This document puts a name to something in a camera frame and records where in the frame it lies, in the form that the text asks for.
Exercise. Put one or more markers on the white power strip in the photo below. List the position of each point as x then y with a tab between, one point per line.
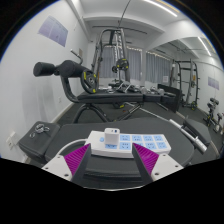
100	144

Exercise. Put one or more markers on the black box panel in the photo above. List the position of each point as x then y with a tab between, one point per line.
171	98

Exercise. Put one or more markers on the small brown wall plaque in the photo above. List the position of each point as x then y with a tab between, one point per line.
80	52

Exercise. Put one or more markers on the group of dumbbells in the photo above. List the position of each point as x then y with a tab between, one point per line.
146	90

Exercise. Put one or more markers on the white paper sign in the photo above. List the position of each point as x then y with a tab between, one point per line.
165	79

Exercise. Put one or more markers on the black bench with roller pads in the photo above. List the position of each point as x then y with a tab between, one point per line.
110	97

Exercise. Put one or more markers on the small purple wall poster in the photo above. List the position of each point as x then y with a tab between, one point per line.
213	83

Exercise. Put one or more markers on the long ceiling strip light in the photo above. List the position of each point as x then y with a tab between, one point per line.
205	46
161	8

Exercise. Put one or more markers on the white charger block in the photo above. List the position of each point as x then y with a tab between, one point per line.
111	136

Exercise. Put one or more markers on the grey window curtain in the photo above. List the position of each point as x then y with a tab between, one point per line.
135	63
158	66

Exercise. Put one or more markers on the black weight plate yellow marks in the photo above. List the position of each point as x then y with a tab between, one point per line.
85	80
121	63

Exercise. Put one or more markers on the black exercise machine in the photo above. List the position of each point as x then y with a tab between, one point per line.
213	115

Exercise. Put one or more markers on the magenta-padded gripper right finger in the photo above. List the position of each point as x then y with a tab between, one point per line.
146	160

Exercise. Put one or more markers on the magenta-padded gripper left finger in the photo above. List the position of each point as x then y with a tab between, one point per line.
77	160

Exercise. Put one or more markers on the large purple wall poster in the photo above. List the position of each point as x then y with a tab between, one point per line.
53	30

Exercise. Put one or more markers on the white wall socket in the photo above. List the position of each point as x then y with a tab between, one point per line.
11	140

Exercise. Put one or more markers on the black padded seat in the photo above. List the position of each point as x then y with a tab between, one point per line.
200	128

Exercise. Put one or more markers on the black power rack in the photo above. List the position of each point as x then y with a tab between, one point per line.
195	83

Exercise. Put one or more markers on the silver barbell bar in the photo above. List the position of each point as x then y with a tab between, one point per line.
192	138

